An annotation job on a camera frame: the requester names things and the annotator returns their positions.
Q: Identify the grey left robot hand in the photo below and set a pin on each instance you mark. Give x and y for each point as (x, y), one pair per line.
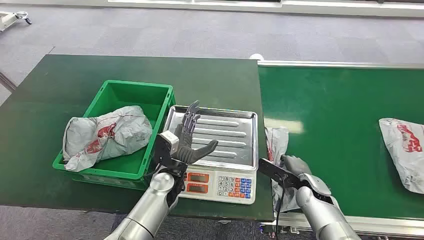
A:
(187, 149)

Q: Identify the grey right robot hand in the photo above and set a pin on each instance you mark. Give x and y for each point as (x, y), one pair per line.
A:
(296, 165)

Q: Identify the grey slim mailer package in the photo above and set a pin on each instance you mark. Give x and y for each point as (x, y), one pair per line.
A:
(276, 139)

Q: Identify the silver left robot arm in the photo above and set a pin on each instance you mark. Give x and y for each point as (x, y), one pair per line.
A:
(155, 202)

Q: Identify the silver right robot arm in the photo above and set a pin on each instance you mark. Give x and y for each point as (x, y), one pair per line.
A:
(318, 212)

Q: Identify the grey crumpled mailer package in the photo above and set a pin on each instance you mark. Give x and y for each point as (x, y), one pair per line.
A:
(126, 129)

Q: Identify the green plastic basket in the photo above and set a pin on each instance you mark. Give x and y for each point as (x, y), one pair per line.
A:
(132, 96)

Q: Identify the large flat grey mailer package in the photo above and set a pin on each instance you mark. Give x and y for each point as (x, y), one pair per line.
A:
(404, 159)

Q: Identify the steel scale tray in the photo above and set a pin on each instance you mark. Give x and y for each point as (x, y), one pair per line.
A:
(228, 132)

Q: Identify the white electronic scale body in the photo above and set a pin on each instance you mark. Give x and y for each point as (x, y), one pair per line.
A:
(215, 195)

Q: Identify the green conveyor belt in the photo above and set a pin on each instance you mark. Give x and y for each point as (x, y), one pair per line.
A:
(331, 99)

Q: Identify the white round cap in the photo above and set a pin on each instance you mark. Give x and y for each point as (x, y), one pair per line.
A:
(256, 57)

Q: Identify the dark green table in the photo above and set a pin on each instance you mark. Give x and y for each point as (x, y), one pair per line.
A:
(99, 66)

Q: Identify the white wheeled cart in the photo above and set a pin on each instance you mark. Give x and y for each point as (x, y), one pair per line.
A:
(8, 20)

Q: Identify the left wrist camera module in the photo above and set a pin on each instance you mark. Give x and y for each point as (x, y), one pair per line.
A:
(170, 140)

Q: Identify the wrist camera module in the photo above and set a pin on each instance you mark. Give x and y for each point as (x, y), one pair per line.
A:
(170, 140)
(276, 172)

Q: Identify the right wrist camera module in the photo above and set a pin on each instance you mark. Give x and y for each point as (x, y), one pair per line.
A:
(276, 172)

